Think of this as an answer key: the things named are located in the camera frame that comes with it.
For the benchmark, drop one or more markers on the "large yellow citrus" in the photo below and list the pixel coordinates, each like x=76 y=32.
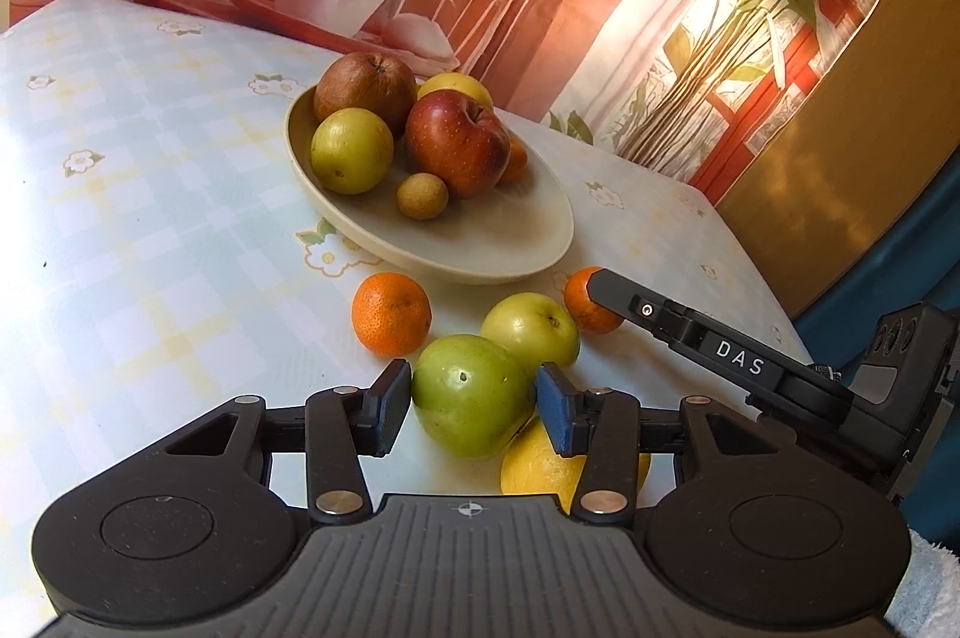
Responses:
x=536 y=469

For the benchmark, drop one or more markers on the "small brown longan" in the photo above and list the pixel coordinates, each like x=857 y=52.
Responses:
x=424 y=197

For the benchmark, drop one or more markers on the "red apple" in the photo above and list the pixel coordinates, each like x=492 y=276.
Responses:
x=457 y=146

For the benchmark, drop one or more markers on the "floral checked tablecloth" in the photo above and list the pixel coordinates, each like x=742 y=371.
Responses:
x=150 y=195

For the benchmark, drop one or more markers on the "green apple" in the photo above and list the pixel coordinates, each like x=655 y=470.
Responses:
x=469 y=394

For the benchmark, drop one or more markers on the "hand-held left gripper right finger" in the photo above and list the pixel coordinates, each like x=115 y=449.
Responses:
x=555 y=409

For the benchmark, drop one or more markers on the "cream round plate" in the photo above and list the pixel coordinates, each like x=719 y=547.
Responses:
x=480 y=240

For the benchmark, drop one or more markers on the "small orange mandarin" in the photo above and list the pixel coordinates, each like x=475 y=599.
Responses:
x=576 y=300
x=391 y=314
x=516 y=159

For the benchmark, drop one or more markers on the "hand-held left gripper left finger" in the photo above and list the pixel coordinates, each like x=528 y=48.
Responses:
x=394 y=398

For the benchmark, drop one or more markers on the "white towel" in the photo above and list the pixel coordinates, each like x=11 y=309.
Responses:
x=930 y=578

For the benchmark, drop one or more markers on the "brown wooden board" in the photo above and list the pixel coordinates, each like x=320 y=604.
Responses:
x=825 y=143

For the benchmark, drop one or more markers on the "yellow lemon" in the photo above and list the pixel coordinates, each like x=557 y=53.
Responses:
x=457 y=83

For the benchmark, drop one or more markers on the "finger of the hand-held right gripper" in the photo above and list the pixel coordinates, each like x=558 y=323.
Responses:
x=645 y=312

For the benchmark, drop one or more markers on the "blue plastic sheet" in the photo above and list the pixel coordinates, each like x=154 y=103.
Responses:
x=862 y=282

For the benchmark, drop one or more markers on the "yellow-green apple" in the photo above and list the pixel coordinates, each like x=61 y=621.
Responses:
x=532 y=327
x=351 y=152

